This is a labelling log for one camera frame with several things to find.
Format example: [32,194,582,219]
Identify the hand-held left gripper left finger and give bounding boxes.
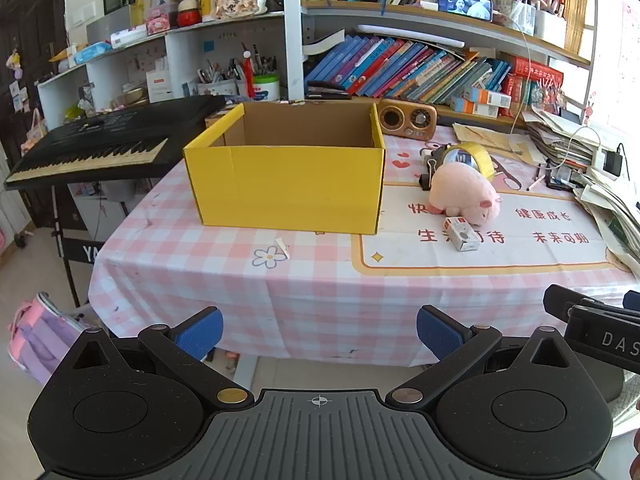
[65,306,255,408]

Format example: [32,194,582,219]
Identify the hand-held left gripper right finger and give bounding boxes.
[384,305,578,409]

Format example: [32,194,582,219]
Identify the small white carton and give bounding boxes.
[443,216,480,252]

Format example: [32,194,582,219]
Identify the pink plush pig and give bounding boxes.
[429,161,502,226]

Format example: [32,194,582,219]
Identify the black binder clip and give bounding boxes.
[418,158,440,192]

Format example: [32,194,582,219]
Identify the yellow tape roll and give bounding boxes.
[440,142,497,181]

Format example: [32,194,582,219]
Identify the yellow cardboard box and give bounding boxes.
[182,101,387,236]

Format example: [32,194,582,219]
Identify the printed desk mat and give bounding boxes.
[350,127,636,277]

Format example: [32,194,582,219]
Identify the pile of papers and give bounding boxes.
[572,167,640,281]
[520,105,608,168]

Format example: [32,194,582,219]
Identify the black charger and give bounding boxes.
[604,144,625,177]

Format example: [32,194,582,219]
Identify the scissors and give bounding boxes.
[492,157,523,191]

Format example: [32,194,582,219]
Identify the black keyboard stand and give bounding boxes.
[50,180,108,311]

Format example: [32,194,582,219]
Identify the purple pink backpack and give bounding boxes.
[7,290,88,386]

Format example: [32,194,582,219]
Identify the brown paper envelope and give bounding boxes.
[452,122,531,153]

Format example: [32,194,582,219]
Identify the orange white carton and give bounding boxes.
[462,86,512,107]
[450,96,501,118]

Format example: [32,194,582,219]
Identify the wooden retro radio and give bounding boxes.
[377,100,438,142]

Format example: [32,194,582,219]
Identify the red boxed book set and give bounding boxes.
[505,57,565,121]

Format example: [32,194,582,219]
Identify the wooden chessboard box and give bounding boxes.
[205,102,236,126]

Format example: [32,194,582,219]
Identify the black electronic keyboard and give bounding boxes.
[4,95,227,192]

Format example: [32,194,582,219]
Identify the pen cup with pens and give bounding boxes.
[196,57,238,97]

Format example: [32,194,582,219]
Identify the white box red label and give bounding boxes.
[146,70,173,103]

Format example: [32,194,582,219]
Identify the white jar green lid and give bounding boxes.
[251,74,281,102]

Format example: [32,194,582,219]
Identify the red tassel ornament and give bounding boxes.
[241,42,256,98]

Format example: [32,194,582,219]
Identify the black flat case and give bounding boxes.
[306,80,351,101]

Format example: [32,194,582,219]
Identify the white desk organizer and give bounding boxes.
[534,9,568,48]

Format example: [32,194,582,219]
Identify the white shelf unit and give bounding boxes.
[37,10,306,131]

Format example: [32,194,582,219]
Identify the blue tissue pack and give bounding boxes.
[75,42,113,63]

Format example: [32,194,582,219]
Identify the white rolled paper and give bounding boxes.
[357,24,466,48]

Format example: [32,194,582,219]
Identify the white flat carton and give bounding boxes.
[110,25,148,48]

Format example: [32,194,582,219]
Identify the thick white-paged book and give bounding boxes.
[305,30,346,58]

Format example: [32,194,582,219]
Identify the pink printed box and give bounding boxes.
[145,15,178,36]

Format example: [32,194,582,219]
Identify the red round figurine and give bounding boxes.
[176,0,202,28]

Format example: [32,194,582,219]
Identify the grey storage box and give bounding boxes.
[86,7,133,43]

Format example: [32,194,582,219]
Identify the dark wooden door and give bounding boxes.
[0,0,66,231]

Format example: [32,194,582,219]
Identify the grey furry keychain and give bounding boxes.
[429,145,471,166]

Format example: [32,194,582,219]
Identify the wooden wall bookshelf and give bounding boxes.
[300,0,601,126]

